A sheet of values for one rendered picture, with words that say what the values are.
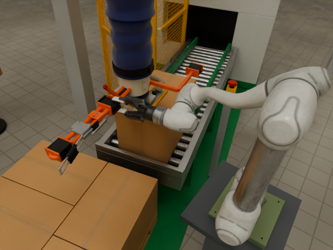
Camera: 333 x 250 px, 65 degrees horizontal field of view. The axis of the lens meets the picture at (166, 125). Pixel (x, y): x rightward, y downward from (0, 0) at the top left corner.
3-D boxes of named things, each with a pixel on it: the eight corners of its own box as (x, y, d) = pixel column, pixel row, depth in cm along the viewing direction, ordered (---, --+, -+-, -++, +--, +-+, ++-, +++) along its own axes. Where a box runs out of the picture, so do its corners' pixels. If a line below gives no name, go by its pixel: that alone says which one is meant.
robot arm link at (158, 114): (162, 129, 127) (150, 126, 129) (168, 119, 134) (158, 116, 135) (162, 114, 121) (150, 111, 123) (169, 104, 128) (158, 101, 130)
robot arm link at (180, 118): (162, 132, 129) (172, 112, 136) (193, 140, 125) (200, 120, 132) (161, 118, 120) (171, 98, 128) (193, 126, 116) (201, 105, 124)
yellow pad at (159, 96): (154, 88, 170) (154, 81, 167) (168, 92, 167) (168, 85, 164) (126, 117, 147) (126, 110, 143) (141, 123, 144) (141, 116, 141)
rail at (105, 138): (187, 51, 379) (188, 38, 366) (190, 51, 377) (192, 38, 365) (99, 159, 211) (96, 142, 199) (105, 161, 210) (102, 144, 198)
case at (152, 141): (150, 107, 244) (150, 68, 219) (191, 118, 234) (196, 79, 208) (118, 148, 201) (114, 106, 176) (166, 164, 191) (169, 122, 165)
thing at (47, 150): (61, 143, 116) (58, 135, 113) (74, 149, 114) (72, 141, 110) (47, 156, 110) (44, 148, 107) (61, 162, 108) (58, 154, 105)
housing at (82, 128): (82, 127, 125) (80, 120, 122) (93, 132, 123) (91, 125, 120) (72, 137, 120) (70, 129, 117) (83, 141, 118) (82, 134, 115)
